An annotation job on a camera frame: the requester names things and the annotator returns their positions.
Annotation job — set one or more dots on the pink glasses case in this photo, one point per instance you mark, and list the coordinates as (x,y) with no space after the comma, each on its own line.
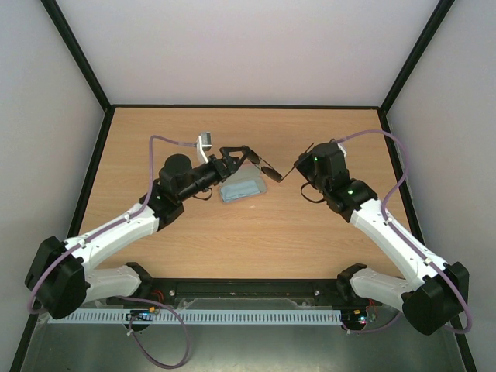
(245,173)

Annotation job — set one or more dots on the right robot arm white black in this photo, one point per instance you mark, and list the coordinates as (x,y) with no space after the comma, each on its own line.
(430,292)

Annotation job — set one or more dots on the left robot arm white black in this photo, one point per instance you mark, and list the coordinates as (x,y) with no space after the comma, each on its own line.
(64,274)

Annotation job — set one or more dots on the left controller board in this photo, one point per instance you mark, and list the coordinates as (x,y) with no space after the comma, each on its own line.
(142,314)

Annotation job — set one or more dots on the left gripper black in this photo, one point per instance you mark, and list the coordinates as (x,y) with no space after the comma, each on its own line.
(228,161)

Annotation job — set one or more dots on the light blue slotted cable duct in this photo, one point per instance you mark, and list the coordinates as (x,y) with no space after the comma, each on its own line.
(209,317)

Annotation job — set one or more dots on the black gold sunglasses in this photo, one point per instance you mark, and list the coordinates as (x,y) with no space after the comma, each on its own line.
(264,166)

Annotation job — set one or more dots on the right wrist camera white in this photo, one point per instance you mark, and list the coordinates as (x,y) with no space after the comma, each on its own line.
(340,147)

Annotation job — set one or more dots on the controller board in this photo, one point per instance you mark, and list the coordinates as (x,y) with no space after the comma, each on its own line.
(359,317)
(142,314)

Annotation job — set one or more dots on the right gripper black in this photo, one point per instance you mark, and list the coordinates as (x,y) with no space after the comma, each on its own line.
(304,164)

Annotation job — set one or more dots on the light blue cleaning cloth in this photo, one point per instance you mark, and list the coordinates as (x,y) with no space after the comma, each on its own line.
(233,192)

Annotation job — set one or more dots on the right controller board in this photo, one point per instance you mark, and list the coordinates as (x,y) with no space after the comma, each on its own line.
(359,317)

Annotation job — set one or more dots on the black enclosure frame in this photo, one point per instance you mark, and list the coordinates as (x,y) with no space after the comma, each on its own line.
(252,52)

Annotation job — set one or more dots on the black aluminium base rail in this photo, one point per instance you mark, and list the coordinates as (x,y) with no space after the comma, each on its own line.
(319,292)

